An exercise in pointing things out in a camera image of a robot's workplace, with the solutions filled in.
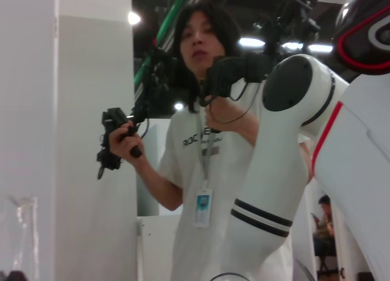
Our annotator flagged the black teleoperation handle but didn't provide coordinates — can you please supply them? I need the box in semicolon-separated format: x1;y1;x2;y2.
202;53;272;108
96;106;151;180

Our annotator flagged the operator left forearm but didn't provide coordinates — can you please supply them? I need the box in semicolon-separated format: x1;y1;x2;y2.
213;108;261;148

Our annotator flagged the operator right forearm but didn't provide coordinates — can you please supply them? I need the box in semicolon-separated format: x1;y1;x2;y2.
132;152;185;212

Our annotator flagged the operator right hand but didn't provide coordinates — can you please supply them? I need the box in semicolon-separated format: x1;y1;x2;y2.
109;119;146;163

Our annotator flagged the operator left hand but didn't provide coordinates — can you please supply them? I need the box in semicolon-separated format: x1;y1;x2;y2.
204;94;234;130

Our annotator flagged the black chair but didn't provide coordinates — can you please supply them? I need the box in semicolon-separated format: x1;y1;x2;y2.
315;253;339;274

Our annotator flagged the seated person with phone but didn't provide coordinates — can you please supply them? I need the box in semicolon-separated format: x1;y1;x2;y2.
310;194;338;259

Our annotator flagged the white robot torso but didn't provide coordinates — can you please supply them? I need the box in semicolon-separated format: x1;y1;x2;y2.
304;70;390;281

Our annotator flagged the white id badge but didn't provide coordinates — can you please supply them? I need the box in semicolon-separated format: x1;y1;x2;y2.
193;187;215;229

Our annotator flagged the operator in white t-shirt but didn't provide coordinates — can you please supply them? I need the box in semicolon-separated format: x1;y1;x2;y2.
158;0;314;281

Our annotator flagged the black red robot head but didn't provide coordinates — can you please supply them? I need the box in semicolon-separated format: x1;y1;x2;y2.
331;0;390;78

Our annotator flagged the green overhead beam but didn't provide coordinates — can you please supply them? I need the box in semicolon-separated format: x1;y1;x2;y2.
133;0;196;84

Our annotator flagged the dark right wrist cable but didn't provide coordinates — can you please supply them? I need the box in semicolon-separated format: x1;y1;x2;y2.
210;271;248;281

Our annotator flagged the grey lanyard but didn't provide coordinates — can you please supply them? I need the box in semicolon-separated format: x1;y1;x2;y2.
196;105;214;190

